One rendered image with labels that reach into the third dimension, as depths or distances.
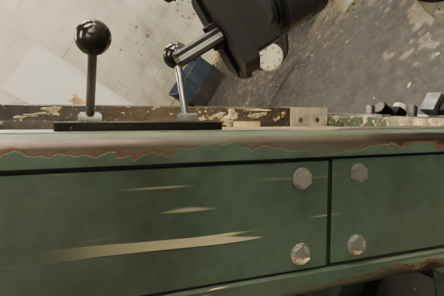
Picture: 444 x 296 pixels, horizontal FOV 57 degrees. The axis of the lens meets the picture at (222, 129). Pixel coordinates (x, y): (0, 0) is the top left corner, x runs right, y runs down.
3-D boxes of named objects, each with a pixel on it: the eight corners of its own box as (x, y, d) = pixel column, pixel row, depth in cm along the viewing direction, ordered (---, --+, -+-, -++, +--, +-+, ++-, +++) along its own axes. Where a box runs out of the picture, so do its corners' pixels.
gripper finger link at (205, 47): (180, 59, 46) (223, 32, 48) (173, 61, 49) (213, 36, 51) (187, 71, 46) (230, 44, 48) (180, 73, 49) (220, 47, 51)
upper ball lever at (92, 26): (107, 137, 48) (114, 28, 41) (73, 138, 46) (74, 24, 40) (104, 121, 51) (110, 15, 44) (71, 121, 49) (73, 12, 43)
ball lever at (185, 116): (207, 121, 51) (191, 36, 57) (177, 121, 50) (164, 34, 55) (198, 135, 54) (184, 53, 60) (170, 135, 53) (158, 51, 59)
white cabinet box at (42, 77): (192, 142, 495) (34, 41, 424) (166, 182, 492) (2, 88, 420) (181, 134, 552) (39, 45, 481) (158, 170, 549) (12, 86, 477)
